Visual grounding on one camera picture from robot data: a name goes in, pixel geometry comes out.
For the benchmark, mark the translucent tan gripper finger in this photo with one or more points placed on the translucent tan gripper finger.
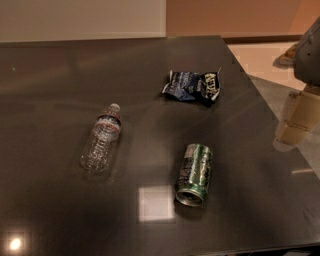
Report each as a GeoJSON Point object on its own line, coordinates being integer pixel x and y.
{"type": "Point", "coordinates": [301, 113]}

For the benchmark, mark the green soda can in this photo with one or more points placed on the green soda can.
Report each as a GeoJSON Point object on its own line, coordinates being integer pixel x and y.
{"type": "Point", "coordinates": [192, 183]}

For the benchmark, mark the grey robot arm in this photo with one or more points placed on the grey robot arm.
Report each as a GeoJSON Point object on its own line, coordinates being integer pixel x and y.
{"type": "Point", "coordinates": [306, 63]}

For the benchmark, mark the crumpled blue chip bag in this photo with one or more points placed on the crumpled blue chip bag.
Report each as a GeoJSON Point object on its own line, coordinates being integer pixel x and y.
{"type": "Point", "coordinates": [189, 86]}

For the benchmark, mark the clear plastic water bottle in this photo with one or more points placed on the clear plastic water bottle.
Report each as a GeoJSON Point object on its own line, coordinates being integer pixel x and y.
{"type": "Point", "coordinates": [97, 153]}

